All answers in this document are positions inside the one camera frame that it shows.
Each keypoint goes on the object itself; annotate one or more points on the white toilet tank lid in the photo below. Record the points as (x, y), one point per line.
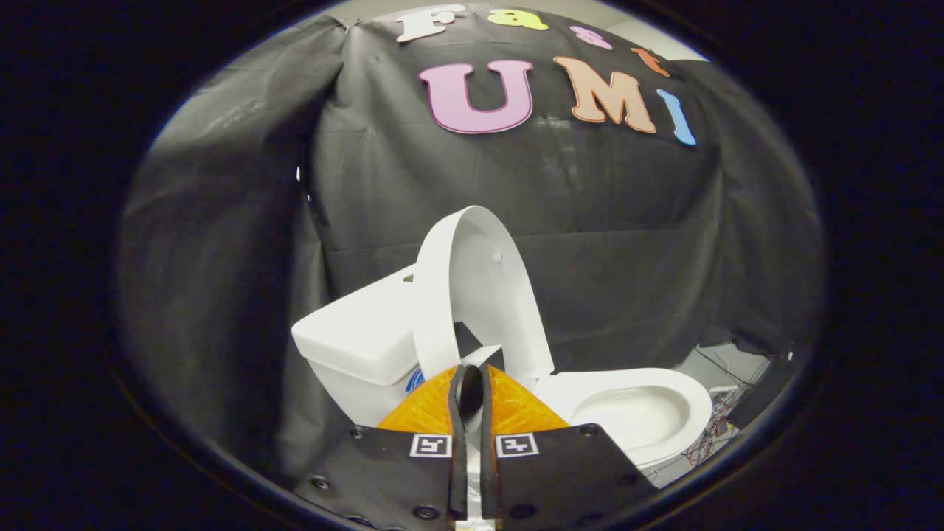
(361, 332)

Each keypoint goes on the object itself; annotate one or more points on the white toilet seat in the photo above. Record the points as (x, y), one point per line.
(693, 402)

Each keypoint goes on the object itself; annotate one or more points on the black backdrop cloth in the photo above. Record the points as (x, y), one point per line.
(627, 243)

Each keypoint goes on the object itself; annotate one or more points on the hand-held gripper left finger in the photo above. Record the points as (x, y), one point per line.
(459, 457)

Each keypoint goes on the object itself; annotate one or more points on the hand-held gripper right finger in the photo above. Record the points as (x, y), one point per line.
(488, 472)

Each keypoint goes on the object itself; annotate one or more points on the white ceramic toilet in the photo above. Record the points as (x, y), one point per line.
(354, 398)

